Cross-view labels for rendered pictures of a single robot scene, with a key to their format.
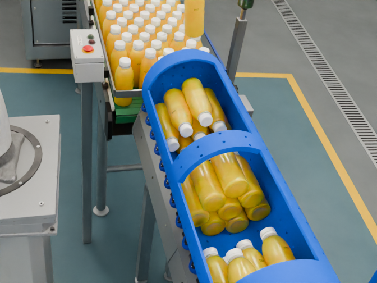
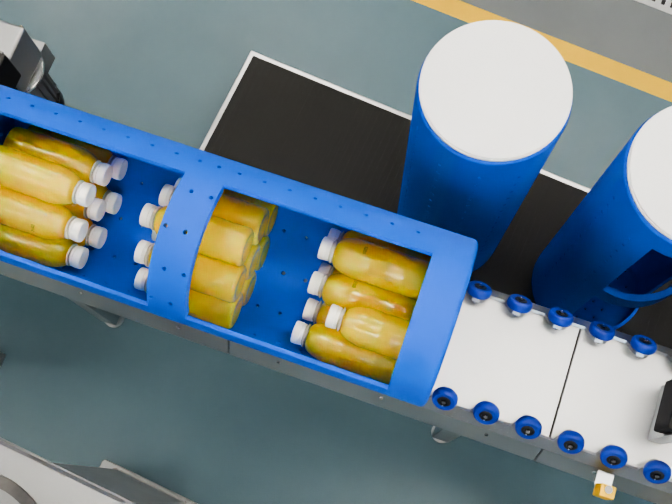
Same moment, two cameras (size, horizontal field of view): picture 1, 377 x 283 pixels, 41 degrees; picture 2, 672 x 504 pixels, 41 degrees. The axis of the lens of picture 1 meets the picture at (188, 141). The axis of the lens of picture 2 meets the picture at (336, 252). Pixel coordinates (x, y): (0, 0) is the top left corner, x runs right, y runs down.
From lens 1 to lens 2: 0.74 m
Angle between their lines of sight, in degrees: 41
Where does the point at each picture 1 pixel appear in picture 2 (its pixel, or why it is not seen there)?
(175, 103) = (17, 213)
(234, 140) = (192, 216)
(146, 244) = not seen: hidden behind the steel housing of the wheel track
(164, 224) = (174, 326)
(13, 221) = not seen: outside the picture
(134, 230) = not seen: hidden behind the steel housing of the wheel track
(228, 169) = (214, 242)
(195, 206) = (223, 308)
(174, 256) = (232, 346)
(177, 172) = (170, 310)
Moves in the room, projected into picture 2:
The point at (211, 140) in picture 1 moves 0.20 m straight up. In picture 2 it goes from (170, 246) to (139, 206)
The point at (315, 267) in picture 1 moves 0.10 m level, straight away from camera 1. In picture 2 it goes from (441, 269) to (410, 212)
